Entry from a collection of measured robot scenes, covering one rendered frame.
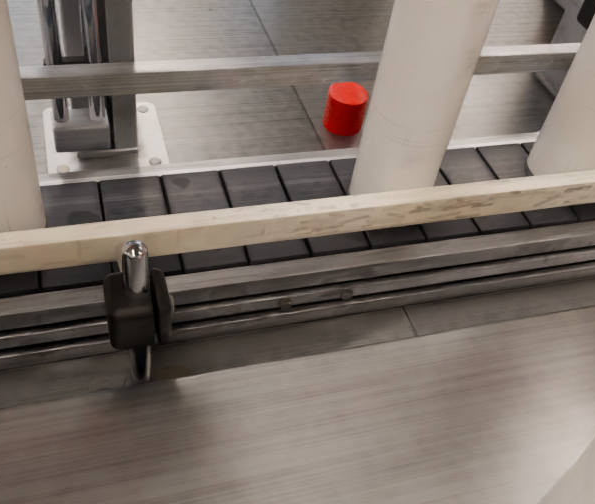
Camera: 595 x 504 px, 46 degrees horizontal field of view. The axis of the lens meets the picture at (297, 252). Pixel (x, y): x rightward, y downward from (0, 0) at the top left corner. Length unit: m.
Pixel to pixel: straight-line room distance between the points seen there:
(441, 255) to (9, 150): 0.25
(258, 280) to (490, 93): 0.37
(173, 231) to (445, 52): 0.17
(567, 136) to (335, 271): 0.18
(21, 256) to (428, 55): 0.23
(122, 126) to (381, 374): 0.27
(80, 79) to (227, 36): 0.33
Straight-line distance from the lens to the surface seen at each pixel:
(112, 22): 0.49
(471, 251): 0.46
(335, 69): 0.43
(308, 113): 0.62
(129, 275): 0.33
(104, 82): 0.40
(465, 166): 0.51
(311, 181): 0.47
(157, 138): 0.57
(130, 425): 0.34
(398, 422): 0.36
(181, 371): 0.42
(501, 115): 0.68
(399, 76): 0.39
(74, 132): 0.47
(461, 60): 0.38
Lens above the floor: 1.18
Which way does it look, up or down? 46 degrees down
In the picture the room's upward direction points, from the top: 11 degrees clockwise
